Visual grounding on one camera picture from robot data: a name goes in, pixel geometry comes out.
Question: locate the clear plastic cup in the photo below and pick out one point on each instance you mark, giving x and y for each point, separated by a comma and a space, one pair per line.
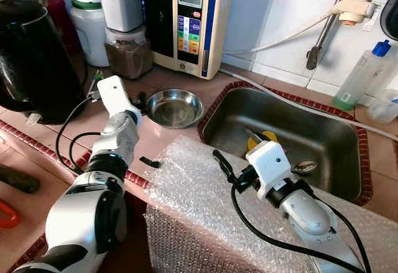
382, 106

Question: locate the clear bottle blue cap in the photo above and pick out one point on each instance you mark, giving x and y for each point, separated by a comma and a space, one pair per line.
360, 77

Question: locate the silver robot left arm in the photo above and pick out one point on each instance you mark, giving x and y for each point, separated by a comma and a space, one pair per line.
81, 217

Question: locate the bubble wrap sheet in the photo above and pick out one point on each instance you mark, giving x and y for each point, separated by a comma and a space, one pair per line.
199, 211

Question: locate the cream water ioniser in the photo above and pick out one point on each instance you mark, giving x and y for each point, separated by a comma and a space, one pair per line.
161, 24

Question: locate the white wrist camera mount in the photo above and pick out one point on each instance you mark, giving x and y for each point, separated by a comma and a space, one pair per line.
267, 161
115, 96

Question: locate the black electric kettle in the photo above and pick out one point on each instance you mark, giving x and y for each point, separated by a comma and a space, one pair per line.
31, 61

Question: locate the steel sink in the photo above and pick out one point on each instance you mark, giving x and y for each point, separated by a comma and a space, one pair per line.
311, 136

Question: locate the yellow plastic cup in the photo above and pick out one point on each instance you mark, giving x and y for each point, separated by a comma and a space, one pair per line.
268, 137

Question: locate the small steel bowl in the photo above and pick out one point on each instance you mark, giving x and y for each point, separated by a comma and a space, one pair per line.
174, 108

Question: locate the dark green oblong thing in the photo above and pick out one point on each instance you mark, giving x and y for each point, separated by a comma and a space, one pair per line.
18, 178

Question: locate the white jar green lid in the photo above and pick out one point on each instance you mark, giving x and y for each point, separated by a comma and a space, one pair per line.
90, 37

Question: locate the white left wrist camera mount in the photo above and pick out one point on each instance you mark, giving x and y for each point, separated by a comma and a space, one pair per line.
115, 96

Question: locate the orange plastic thing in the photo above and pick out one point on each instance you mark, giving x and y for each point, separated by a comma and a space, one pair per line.
7, 214

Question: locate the white tag on tap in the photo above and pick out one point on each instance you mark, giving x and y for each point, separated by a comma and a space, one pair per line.
372, 18

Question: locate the dark red cup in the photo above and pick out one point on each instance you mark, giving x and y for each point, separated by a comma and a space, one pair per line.
61, 21

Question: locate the small black object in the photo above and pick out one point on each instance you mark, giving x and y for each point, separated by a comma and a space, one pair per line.
149, 161

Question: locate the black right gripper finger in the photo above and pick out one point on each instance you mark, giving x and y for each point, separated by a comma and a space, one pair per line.
256, 135
222, 161

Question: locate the steel spoon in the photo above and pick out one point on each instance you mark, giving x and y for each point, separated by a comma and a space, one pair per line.
305, 167

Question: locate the black tray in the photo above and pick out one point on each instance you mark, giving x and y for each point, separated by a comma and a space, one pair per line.
390, 12

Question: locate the cream tap diverter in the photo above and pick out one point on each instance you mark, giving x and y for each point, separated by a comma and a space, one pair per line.
354, 5

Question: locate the steel tap pipe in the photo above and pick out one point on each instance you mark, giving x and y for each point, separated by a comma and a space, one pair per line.
329, 30

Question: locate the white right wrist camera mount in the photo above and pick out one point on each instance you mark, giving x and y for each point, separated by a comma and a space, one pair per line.
267, 161

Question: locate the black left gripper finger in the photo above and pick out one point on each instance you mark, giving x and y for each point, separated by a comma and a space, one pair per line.
140, 99

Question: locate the jar of brown powder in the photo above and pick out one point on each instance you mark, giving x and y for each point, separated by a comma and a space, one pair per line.
129, 58

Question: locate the grey plastic jug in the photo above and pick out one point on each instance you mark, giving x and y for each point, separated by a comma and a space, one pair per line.
121, 5

